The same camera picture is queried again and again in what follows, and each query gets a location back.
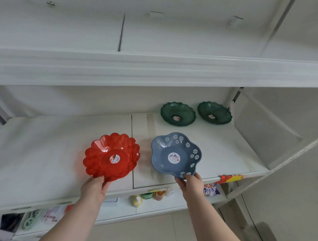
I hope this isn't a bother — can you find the person's right hand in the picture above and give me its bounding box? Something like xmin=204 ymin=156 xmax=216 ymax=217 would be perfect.
xmin=175 ymin=172 xmax=205 ymax=205

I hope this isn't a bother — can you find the person's left hand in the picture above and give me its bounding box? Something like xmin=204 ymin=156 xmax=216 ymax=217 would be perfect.
xmin=80 ymin=176 xmax=111 ymax=207

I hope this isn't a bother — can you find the red scalloped plastic bowl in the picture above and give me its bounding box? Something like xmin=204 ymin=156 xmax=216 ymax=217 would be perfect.
xmin=83 ymin=133 xmax=141 ymax=182

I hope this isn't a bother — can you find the blue flower-print bowl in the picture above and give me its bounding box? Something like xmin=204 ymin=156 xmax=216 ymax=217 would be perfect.
xmin=151 ymin=132 xmax=202 ymax=180

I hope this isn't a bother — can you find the person's right forearm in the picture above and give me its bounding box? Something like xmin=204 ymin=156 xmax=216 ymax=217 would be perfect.
xmin=185 ymin=197 xmax=241 ymax=241

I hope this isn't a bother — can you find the person's left forearm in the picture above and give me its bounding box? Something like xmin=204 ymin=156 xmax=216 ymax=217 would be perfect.
xmin=39 ymin=197 xmax=100 ymax=241

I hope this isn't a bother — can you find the blue and white packet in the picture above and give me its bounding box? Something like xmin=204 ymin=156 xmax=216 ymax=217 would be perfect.
xmin=203 ymin=183 xmax=221 ymax=197

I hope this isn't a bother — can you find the red and yellow shelf tag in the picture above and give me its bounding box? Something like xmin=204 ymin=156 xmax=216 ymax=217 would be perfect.
xmin=214 ymin=174 xmax=245 ymax=185

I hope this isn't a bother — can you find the pink and white packet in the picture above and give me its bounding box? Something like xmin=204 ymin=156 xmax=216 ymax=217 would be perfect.
xmin=41 ymin=205 xmax=67 ymax=223

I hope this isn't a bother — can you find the green scalloped plastic bowl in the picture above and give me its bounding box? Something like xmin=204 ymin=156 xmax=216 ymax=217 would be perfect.
xmin=197 ymin=101 xmax=233 ymax=125
xmin=160 ymin=102 xmax=197 ymax=126

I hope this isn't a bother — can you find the white metal shelf unit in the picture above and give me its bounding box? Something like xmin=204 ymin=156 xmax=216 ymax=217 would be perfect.
xmin=0 ymin=0 xmax=318 ymax=241

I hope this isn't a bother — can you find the black cloth item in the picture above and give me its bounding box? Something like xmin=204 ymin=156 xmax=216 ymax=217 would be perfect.
xmin=0 ymin=213 xmax=25 ymax=234

